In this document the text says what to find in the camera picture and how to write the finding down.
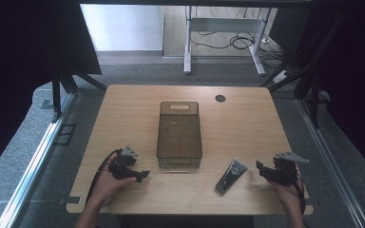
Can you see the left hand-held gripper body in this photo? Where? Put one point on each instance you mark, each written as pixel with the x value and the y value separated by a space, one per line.
pixel 123 163

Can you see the brown translucent plastic basket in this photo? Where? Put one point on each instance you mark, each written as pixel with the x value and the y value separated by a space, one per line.
pixel 179 136

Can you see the white metal desk frame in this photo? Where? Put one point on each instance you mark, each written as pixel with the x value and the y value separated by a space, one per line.
pixel 225 24

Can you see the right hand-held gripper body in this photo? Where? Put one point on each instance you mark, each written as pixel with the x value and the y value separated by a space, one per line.
pixel 284 169

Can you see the grey squeeze tube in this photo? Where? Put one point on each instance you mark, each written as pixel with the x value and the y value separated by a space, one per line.
pixel 231 175

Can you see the aluminium floor rail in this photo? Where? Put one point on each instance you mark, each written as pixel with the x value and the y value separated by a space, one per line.
pixel 329 161
pixel 33 164

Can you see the black curtain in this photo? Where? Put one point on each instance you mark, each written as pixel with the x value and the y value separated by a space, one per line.
pixel 19 63
pixel 351 72

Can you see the black round table grommet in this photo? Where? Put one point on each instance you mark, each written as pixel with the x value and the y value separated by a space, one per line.
pixel 220 98

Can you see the person's left hand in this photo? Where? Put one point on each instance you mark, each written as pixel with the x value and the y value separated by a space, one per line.
pixel 107 186

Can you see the white power strip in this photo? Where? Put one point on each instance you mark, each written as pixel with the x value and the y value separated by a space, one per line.
pixel 281 77

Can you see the person's right hand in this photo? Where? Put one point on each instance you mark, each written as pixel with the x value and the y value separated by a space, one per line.
pixel 286 193

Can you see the black metal stand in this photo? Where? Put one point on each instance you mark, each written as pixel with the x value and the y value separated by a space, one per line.
pixel 57 95
pixel 310 79

